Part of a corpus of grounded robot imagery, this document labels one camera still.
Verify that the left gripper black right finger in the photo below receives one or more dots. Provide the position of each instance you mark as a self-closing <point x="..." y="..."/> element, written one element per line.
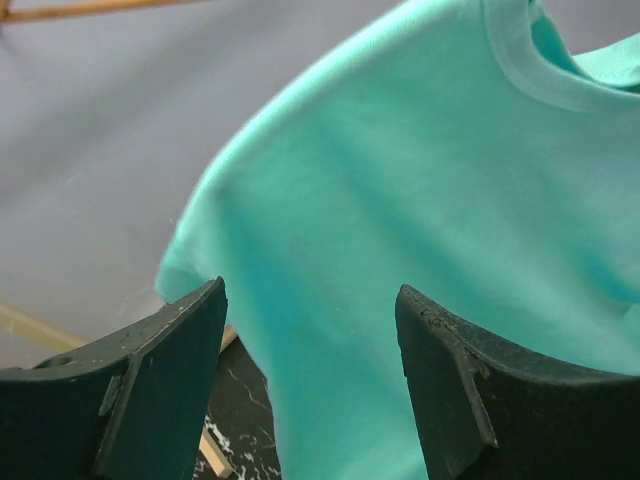
<point x="488" y="408"/>

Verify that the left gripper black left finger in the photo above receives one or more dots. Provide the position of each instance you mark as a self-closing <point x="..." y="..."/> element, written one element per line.
<point x="125" y="390"/>

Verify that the teal t shirt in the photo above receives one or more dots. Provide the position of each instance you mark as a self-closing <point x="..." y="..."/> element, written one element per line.
<point x="454" y="146"/>

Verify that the wooden clothes rack frame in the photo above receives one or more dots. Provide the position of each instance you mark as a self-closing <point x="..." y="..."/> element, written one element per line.
<point x="50" y="330"/>

